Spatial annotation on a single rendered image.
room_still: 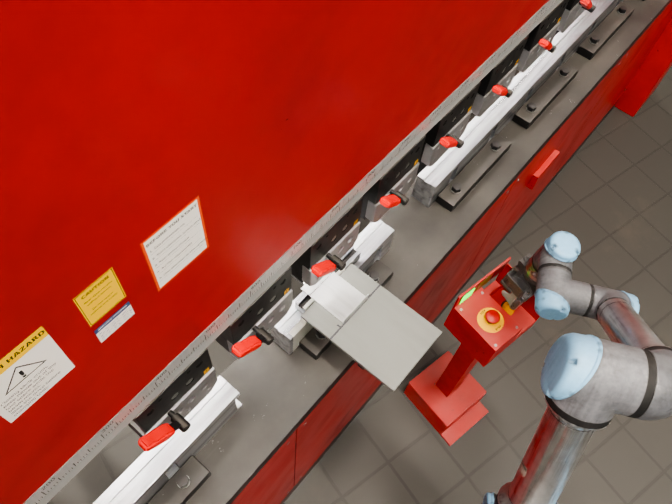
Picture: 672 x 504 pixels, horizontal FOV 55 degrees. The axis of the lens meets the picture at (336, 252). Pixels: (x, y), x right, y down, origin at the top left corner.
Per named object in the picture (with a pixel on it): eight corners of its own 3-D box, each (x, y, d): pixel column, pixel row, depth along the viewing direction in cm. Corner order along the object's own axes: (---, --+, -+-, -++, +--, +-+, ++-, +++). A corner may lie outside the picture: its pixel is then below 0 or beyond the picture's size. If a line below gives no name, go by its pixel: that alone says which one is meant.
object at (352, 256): (304, 315, 147) (305, 309, 144) (295, 307, 147) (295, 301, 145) (359, 258, 155) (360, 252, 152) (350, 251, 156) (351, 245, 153)
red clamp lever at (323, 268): (324, 272, 113) (348, 262, 121) (306, 259, 114) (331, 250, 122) (319, 280, 113) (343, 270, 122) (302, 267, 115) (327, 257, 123)
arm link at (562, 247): (548, 255, 143) (551, 223, 146) (529, 276, 152) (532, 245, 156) (582, 265, 143) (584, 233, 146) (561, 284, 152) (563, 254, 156)
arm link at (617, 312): (735, 386, 99) (636, 282, 146) (664, 369, 100) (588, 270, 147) (707, 449, 103) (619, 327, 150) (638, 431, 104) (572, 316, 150)
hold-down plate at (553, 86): (526, 130, 192) (529, 123, 189) (511, 120, 193) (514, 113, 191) (575, 77, 204) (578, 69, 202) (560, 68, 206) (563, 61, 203)
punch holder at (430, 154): (426, 171, 144) (442, 121, 129) (396, 151, 146) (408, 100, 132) (464, 133, 150) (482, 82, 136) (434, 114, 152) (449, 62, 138)
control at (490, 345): (483, 367, 176) (502, 342, 161) (443, 324, 182) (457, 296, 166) (531, 326, 183) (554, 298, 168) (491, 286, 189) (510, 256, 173)
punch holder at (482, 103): (475, 121, 152) (495, 69, 138) (446, 103, 155) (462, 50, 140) (509, 87, 158) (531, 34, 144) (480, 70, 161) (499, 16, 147)
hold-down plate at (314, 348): (315, 360, 151) (316, 356, 149) (298, 346, 153) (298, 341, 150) (392, 276, 164) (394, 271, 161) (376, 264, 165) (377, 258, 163)
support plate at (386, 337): (393, 392, 137) (394, 390, 136) (300, 317, 144) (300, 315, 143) (441, 333, 144) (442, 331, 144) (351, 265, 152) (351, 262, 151)
